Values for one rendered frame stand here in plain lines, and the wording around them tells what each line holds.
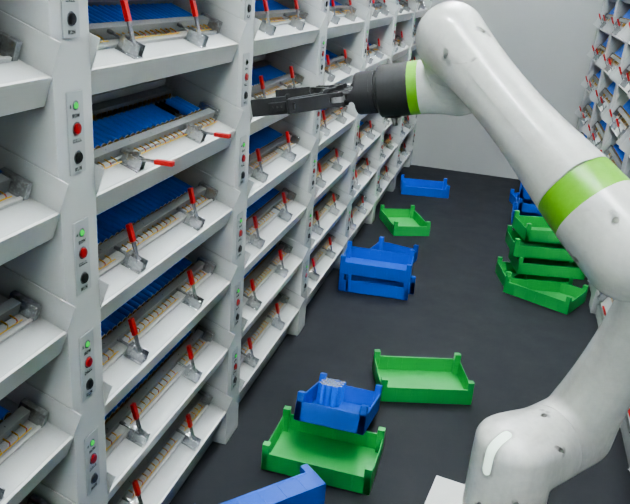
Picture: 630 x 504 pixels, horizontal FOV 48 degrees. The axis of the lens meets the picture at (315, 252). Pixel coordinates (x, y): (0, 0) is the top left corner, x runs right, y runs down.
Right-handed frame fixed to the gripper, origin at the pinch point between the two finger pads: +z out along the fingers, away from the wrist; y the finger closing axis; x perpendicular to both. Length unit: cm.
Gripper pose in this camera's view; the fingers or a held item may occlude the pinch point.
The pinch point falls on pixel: (270, 102)
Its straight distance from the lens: 134.4
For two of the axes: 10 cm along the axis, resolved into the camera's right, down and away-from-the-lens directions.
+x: -1.3, -9.4, -3.1
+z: -9.5, 0.3, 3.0
